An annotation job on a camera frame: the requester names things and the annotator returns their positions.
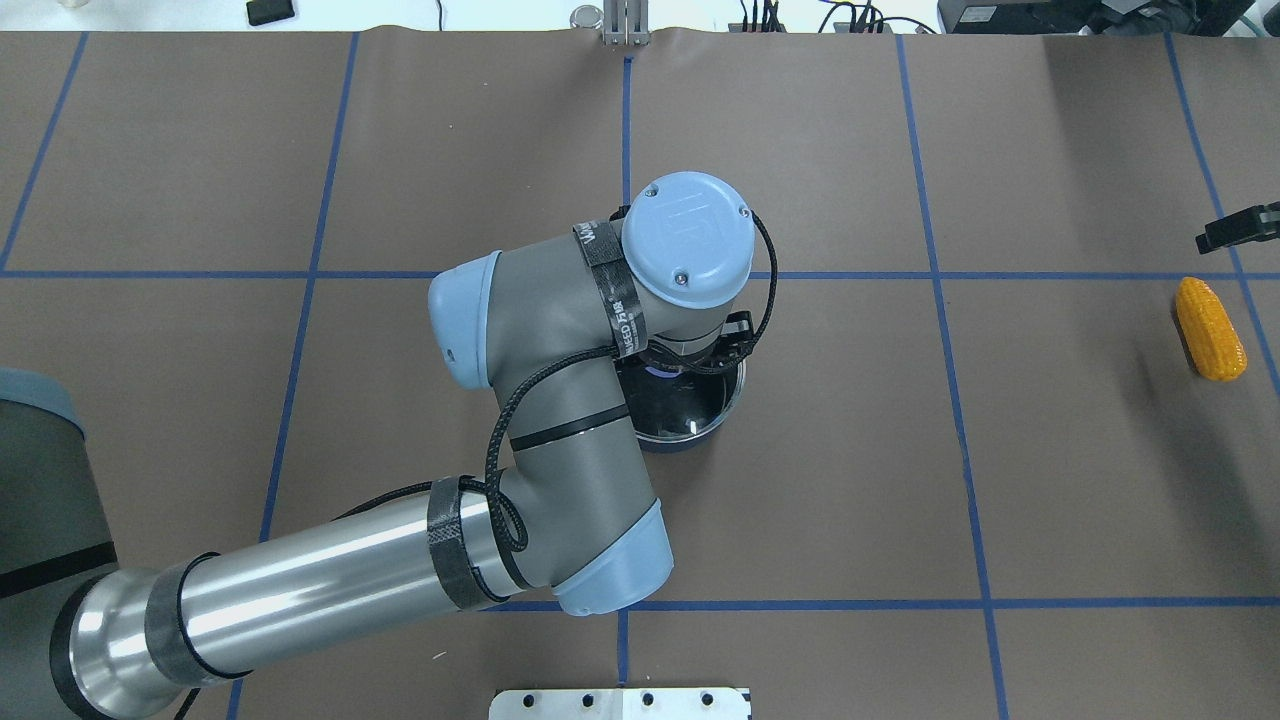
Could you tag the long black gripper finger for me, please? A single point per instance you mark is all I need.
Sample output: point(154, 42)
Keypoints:
point(1258, 223)

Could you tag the yellow toy corn cob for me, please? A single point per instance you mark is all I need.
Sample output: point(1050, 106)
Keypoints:
point(1210, 338)

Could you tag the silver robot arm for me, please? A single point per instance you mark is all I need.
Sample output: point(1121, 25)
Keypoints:
point(570, 336)

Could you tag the dark blue saucepan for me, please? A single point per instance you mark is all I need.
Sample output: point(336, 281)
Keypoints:
point(690, 400)

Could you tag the small black phone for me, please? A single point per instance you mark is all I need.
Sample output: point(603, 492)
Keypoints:
point(260, 13)

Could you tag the aluminium frame post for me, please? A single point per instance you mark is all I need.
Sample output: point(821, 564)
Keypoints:
point(619, 22)

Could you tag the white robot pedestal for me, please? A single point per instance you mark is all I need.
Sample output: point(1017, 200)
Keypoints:
point(623, 703)

